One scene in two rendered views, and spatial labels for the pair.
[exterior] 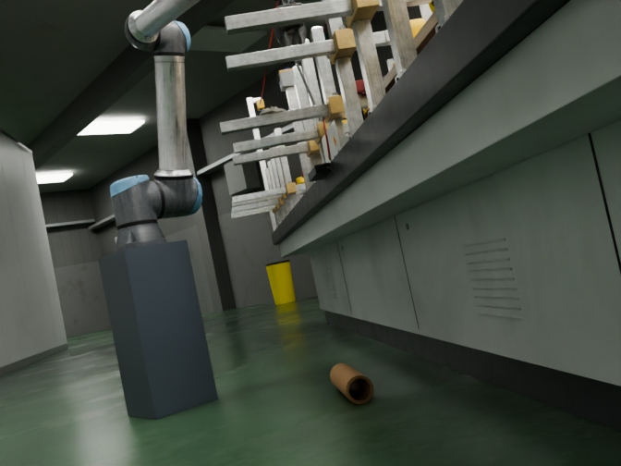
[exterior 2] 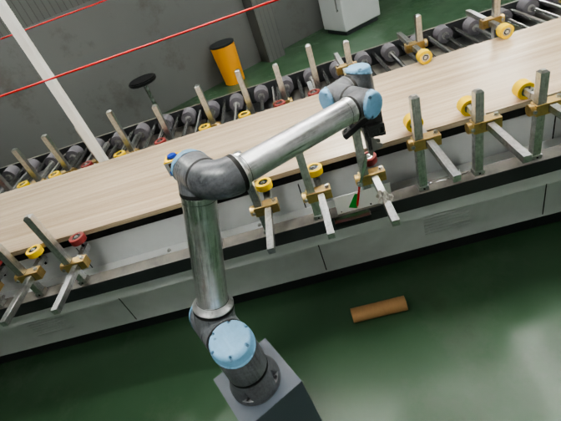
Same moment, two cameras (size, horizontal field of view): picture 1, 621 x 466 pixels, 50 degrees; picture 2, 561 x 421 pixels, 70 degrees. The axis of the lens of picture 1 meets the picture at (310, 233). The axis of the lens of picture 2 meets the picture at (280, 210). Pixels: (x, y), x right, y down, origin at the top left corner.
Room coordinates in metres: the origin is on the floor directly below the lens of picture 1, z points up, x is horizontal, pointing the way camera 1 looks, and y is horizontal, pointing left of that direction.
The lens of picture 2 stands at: (1.95, 1.37, 1.92)
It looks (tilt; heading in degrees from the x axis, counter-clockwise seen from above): 36 degrees down; 286
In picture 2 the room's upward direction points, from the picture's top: 21 degrees counter-clockwise
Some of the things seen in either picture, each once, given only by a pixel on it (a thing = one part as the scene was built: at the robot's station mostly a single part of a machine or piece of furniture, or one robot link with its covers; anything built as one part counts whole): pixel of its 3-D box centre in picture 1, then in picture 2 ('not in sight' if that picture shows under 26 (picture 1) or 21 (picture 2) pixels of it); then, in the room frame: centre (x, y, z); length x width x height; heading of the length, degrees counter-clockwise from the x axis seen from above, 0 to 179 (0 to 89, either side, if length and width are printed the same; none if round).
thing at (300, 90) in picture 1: (309, 128); (255, 196); (2.47, -0.07, 0.91); 0.04 x 0.04 x 0.48; 8
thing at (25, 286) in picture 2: (271, 197); (25, 287); (3.66, 0.17, 0.83); 0.44 x 0.03 x 0.04; 98
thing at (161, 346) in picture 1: (157, 327); (279, 416); (2.49, 0.63, 0.30); 0.25 x 0.25 x 0.60; 39
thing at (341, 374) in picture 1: (350, 382); (378, 309); (2.04, -0.03, 0.04); 0.30 x 0.08 x 0.08; 8
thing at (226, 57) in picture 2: not in sight; (228, 63); (3.60, -4.43, 0.28); 0.38 x 0.36 x 0.57; 127
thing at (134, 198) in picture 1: (134, 200); (236, 351); (2.50, 0.62, 0.79); 0.17 x 0.15 x 0.18; 130
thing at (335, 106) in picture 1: (335, 109); (369, 175); (1.95, -0.15, 0.84); 0.14 x 0.06 x 0.05; 8
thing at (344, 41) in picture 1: (341, 47); (423, 141); (1.71, -0.18, 0.94); 0.14 x 0.06 x 0.05; 8
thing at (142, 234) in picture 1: (140, 236); (251, 372); (2.49, 0.63, 0.65); 0.19 x 0.19 x 0.10
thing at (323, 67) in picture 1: (332, 104); (364, 173); (1.98, -0.14, 0.87); 0.04 x 0.04 x 0.48; 8
